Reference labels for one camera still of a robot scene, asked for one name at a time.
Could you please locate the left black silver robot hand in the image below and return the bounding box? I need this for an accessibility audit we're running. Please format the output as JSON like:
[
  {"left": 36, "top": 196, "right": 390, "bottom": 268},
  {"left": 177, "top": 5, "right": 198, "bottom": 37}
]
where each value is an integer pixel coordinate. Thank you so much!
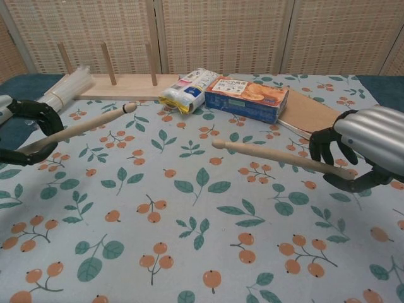
[{"left": 0, "top": 93, "right": 66, "bottom": 167}]

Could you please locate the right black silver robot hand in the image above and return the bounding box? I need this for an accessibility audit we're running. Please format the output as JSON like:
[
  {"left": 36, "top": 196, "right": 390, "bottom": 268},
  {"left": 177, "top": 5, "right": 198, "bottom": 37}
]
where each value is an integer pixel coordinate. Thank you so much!
[{"left": 308, "top": 105, "right": 404, "bottom": 194}]

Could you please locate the wooden stick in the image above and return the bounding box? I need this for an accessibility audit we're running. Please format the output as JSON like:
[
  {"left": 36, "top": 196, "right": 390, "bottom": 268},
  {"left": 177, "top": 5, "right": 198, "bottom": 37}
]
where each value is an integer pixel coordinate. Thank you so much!
[
  {"left": 18, "top": 102, "right": 138, "bottom": 156},
  {"left": 211, "top": 139, "right": 358, "bottom": 181}
]

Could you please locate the bundle of clear plastic straws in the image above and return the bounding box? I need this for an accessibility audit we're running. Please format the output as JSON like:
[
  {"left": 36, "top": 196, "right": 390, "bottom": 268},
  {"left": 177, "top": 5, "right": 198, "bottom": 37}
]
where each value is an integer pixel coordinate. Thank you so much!
[{"left": 35, "top": 64, "right": 95, "bottom": 113}]

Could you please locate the brown cover notebook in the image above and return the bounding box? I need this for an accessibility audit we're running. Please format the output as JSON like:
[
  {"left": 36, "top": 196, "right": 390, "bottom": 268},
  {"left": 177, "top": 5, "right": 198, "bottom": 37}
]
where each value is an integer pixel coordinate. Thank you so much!
[{"left": 276, "top": 87, "right": 344, "bottom": 140}]

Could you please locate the wooden three-peg rack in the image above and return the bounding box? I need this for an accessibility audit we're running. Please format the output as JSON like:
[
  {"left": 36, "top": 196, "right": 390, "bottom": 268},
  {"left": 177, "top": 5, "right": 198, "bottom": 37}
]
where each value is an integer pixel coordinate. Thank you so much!
[{"left": 57, "top": 42, "right": 183, "bottom": 102}]

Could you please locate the orange biscuit box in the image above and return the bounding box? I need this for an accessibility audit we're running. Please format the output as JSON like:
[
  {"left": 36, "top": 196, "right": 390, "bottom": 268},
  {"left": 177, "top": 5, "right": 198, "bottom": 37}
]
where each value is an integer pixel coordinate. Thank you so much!
[{"left": 204, "top": 76, "right": 290, "bottom": 124}]

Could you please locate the white snack bag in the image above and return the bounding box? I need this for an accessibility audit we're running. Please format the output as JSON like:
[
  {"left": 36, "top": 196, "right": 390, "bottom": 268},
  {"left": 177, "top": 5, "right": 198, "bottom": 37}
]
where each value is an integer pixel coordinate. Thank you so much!
[{"left": 158, "top": 69, "right": 222, "bottom": 116}]

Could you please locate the woven bamboo folding screen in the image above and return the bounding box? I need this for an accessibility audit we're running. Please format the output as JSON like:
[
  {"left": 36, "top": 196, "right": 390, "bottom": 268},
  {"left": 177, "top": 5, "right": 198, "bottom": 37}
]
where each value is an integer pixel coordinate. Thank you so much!
[{"left": 0, "top": 0, "right": 404, "bottom": 83}]

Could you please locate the floral print tablecloth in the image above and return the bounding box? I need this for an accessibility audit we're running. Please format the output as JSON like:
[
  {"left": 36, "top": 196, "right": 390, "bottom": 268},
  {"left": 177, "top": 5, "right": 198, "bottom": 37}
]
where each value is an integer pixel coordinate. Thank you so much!
[{"left": 0, "top": 73, "right": 404, "bottom": 303}]

